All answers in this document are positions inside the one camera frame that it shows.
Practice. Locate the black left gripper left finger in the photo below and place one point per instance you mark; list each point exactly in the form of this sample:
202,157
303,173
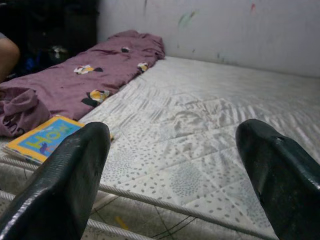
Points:
57,190

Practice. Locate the purple cartoon print blanket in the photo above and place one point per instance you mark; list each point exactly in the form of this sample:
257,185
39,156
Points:
62,82

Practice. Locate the white quilted mattress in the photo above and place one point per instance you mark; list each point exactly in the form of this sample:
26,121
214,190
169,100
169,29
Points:
187,100

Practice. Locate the black printed bag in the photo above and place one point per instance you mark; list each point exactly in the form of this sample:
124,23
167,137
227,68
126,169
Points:
62,25

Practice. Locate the yellow blue children's book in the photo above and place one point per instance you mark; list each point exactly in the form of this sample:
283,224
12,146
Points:
30,145

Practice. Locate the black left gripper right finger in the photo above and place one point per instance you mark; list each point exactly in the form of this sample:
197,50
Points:
287,187

